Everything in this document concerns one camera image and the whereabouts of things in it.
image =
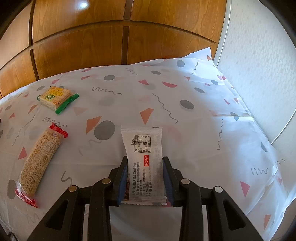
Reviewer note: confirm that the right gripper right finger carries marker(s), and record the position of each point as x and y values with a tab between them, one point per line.
181	192

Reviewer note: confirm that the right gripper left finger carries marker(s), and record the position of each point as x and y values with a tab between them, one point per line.
105	193

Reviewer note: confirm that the white nutrition label snack packet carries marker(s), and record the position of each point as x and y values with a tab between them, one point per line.
145	182

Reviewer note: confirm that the rice bar red ends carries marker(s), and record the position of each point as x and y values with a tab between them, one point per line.
37	162

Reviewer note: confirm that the yellow cracker packet green ends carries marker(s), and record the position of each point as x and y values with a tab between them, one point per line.
57	99

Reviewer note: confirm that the patterned white tablecloth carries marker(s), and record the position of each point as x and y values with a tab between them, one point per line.
208	134

